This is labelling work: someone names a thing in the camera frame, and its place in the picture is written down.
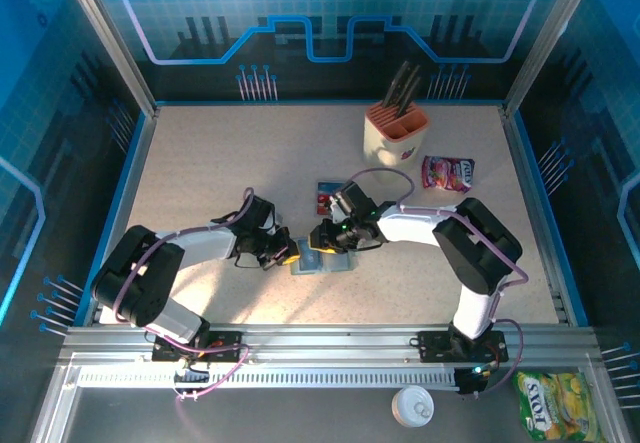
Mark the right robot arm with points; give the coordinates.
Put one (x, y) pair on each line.
(475, 248)

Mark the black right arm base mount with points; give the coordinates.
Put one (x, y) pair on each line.
(435, 348)

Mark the aluminium left side rail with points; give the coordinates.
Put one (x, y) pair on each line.
(139, 163)

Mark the aluminium corner post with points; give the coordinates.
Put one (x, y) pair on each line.
(112, 38)
(548, 38)

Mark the green card holder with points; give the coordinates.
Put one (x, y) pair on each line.
(345, 263)

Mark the aluminium right corner post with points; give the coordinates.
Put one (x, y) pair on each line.
(548, 38)

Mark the black electronics box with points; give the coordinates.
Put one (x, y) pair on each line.
(470, 383)

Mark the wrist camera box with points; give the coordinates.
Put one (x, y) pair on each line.
(275, 223)
(333, 206)

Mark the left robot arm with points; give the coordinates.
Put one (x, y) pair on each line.
(140, 283)

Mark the cream knife block orange top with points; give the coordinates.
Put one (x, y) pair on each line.
(392, 148)

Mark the blue credit card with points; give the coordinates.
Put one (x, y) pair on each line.
(309, 263)
(327, 188)

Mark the aluminium front rail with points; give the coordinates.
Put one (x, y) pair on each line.
(325, 338)

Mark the aluminium rail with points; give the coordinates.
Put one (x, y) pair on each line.
(139, 163)
(325, 338)
(522, 163)

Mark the pink candy bag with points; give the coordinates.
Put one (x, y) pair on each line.
(450, 174)

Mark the aluminium left corner post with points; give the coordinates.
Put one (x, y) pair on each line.
(112, 38)

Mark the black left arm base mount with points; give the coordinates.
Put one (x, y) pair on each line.
(230, 350)

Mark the yellow candy bag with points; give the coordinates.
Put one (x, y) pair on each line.
(557, 408)

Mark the aluminium right side rail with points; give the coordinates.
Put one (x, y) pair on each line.
(522, 163)

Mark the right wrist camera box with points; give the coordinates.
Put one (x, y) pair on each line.
(333, 206)

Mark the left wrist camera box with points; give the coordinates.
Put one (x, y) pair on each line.
(275, 223)

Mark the white tin can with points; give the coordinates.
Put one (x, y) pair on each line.
(412, 407)

